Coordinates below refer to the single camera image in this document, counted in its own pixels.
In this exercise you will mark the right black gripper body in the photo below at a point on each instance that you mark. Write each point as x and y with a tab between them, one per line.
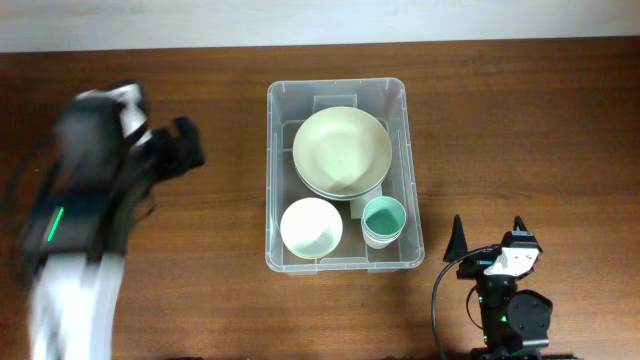
492	291

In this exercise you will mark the green cup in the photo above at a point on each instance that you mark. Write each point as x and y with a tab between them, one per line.
384	217

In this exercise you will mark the grey cup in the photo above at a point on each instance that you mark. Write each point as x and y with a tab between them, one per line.
367	233

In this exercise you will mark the white label in bin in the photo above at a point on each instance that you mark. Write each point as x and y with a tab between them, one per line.
358	204

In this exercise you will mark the white bowl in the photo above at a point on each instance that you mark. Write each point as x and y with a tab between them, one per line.
311	219

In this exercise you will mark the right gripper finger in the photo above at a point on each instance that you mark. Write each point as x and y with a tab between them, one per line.
457	245
520	237

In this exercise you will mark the clear plastic storage bin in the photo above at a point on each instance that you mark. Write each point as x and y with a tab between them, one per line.
289	104

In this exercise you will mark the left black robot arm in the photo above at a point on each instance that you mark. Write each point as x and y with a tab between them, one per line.
74	240

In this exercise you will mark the yellow bowl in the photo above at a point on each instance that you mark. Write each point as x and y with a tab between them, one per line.
312	250

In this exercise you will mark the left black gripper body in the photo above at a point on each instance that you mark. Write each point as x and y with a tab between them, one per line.
150	165

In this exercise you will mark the cream cup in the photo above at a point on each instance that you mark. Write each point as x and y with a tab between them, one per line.
377	244

